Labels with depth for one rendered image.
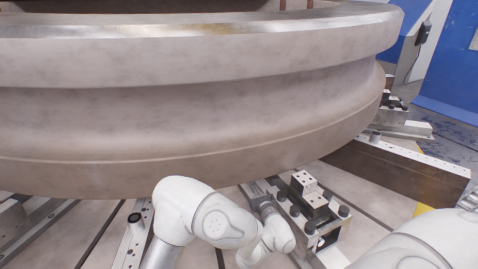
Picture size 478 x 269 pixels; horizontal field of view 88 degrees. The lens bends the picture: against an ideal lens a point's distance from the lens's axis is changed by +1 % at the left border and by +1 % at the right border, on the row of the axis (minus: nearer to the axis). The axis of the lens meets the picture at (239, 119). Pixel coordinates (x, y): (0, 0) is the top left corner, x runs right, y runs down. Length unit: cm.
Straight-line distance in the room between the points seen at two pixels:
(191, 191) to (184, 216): 7
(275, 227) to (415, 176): 159
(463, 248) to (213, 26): 104
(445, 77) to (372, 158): 328
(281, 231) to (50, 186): 126
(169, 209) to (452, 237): 61
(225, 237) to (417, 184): 211
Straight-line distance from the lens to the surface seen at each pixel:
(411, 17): 654
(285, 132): 155
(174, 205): 75
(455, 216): 60
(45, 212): 248
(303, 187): 162
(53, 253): 228
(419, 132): 366
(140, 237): 160
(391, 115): 339
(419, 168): 250
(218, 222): 65
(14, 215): 224
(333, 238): 186
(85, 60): 124
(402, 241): 51
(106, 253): 210
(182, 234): 77
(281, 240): 120
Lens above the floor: 190
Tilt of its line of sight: 28 degrees down
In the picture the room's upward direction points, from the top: straight up
